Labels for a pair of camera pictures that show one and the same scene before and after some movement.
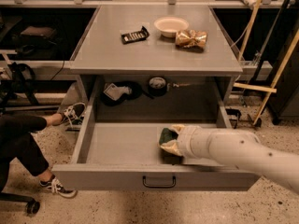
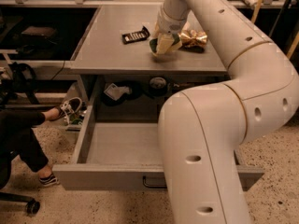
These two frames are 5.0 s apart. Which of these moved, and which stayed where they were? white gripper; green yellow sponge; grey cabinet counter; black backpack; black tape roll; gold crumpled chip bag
Moved: green yellow sponge; white gripper
Stayed: grey cabinet counter; black tape roll; black backpack; gold crumpled chip bag
